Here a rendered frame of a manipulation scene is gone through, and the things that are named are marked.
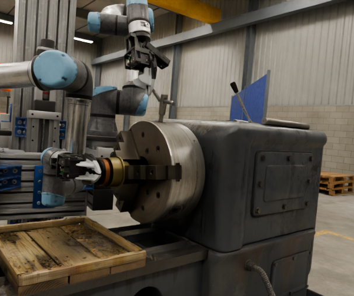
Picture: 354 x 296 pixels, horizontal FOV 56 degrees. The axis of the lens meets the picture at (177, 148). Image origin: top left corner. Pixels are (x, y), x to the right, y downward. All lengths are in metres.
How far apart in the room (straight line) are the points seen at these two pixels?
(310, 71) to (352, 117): 2.22
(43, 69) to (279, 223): 0.94
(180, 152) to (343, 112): 10.90
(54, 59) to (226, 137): 0.58
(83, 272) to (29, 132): 0.92
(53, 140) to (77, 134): 0.35
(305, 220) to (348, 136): 10.23
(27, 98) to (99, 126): 0.35
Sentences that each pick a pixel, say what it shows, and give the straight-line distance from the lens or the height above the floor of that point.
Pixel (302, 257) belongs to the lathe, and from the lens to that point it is 1.42.
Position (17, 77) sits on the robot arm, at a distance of 1.22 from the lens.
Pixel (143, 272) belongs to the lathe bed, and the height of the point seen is 0.84.
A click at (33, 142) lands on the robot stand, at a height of 1.11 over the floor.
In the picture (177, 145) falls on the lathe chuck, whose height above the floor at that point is 1.17.
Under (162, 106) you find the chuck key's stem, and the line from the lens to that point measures 1.01.
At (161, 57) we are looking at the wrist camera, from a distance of 1.22.
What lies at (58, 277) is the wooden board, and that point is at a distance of 0.79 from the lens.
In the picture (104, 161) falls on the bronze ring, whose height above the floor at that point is 1.11.
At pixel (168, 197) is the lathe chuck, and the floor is 1.03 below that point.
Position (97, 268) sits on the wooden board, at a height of 0.89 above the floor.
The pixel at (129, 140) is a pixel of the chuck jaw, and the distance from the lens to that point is 1.05.
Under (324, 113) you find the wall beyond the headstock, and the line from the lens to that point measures 12.00.
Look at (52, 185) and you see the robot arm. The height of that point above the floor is 1.00.
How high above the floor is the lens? 1.21
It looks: 3 degrees down
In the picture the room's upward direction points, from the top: 4 degrees clockwise
